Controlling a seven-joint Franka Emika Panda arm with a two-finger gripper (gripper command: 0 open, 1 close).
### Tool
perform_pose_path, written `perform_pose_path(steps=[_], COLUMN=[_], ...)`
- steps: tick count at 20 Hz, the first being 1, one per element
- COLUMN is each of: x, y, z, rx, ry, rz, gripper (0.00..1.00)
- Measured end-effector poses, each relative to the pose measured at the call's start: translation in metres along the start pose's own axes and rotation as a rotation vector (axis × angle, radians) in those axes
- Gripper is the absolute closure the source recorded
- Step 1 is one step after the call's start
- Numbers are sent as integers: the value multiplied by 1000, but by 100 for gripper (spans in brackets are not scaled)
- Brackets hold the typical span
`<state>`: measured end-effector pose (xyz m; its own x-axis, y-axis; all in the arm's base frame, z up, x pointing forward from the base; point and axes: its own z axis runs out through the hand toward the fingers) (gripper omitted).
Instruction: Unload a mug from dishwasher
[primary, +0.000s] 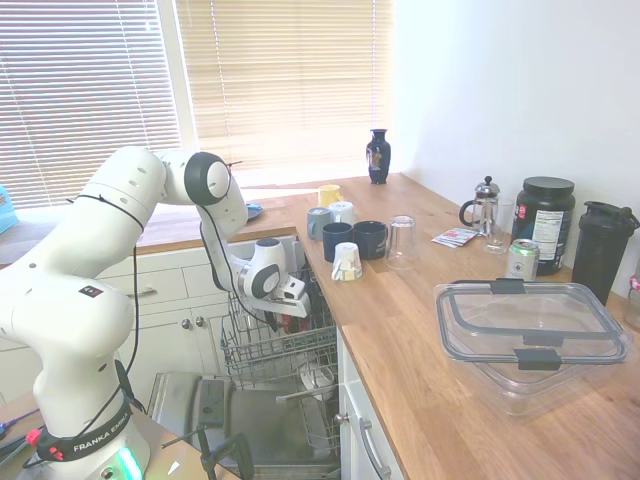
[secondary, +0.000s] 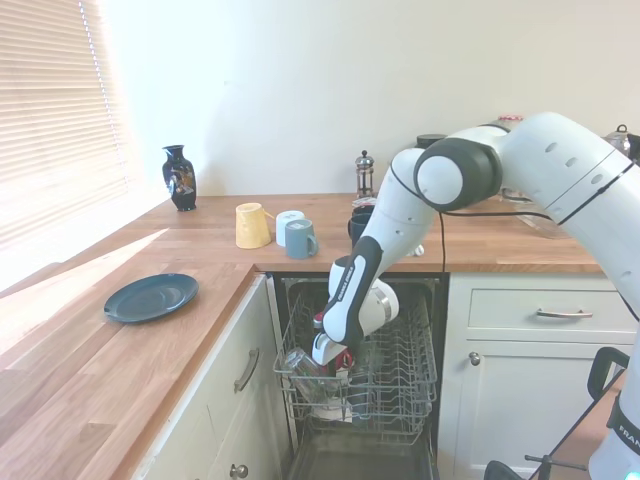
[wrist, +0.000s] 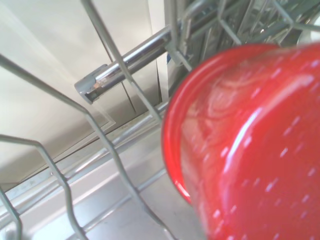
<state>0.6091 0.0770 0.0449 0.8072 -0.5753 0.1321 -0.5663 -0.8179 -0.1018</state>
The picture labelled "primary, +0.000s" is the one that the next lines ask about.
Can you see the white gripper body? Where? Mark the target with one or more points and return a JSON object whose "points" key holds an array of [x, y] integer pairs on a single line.
{"points": [[295, 307]]}

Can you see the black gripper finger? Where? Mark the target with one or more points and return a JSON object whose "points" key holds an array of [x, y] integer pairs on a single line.
{"points": [[270, 320]]}

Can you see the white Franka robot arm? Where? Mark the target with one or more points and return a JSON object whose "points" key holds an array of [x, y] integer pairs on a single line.
{"points": [[65, 310]]}

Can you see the white patterned mug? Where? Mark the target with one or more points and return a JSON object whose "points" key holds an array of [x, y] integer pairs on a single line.
{"points": [[346, 262]]}

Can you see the plain navy mug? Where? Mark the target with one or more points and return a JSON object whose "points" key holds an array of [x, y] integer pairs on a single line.
{"points": [[337, 242]]}

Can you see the grey blue mug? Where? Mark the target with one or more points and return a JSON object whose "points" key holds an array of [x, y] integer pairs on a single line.
{"points": [[318, 222]]}

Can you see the navy mug with print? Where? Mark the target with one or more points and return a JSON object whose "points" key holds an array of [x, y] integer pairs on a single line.
{"points": [[370, 240]]}

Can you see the pale blue mug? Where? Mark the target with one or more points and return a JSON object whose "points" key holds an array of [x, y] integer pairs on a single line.
{"points": [[344, 212]]}

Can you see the steel dishwasher door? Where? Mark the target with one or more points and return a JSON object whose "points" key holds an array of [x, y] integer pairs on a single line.
{"points": [[260, 430]]}

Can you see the yellow mug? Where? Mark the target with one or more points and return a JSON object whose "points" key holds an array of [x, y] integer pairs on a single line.
{"points": [[330, 195]]}

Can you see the round metal cabinet knob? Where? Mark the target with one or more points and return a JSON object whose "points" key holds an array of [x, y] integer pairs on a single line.
{"points": [[186, 324], [200, 321], [341, 417]]}

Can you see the white bowl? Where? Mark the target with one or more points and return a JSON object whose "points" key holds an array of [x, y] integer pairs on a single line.
{"points": [[316, 377]]}

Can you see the tall clear drinking glass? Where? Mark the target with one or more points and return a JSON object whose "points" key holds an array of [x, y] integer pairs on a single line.
{"points": [[401, 242]]}

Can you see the dark blue painted vase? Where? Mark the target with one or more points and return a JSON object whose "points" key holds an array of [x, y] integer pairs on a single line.
{"points": [[377, 157]]}

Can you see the red white sachet packet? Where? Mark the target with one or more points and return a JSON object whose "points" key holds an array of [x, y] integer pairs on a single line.
{"points": [[454, 237]]}

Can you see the clear container lid black clips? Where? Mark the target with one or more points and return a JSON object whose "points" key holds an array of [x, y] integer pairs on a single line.
{"points": [[505, 287]]}

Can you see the glass French press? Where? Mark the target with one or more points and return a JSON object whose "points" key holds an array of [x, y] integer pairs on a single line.
{"points": [[486, 210]]}

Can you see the small clear glass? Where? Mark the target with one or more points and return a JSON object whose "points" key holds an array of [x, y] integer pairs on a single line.
{"points": [[500, 240]]}

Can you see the beige slatted window blind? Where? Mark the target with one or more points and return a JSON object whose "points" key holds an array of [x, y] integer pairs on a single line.
{"points": [[285, 85]]}

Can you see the white green drink can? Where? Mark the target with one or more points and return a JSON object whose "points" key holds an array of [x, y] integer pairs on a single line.
{"points": [[522, 260]]}

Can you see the clear plastic container base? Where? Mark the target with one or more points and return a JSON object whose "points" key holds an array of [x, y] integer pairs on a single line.
{"points": [[530, 390]]}

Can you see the black protein powder tub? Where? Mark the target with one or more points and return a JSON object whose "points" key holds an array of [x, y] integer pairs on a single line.
{"points": [[547, 215]]}

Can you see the light blue box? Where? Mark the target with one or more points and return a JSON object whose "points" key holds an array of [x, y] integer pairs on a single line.
{"points": [[7, 210]]}

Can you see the white slatted window blind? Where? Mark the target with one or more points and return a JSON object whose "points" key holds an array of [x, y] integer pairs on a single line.
{"points": [[85, 75]]}

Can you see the black shaker bottle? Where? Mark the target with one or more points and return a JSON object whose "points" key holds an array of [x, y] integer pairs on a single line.
{"points": [[597, 250]]}

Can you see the glass jar red checkered lid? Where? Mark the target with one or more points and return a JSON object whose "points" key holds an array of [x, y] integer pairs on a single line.
{"points": [[634, 305]]}

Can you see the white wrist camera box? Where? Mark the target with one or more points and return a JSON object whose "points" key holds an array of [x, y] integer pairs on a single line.
{"points": [[291, 289]]}

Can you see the black camera stand clamp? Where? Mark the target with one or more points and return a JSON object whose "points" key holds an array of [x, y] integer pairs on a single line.
{"points": [[243, 455]]}

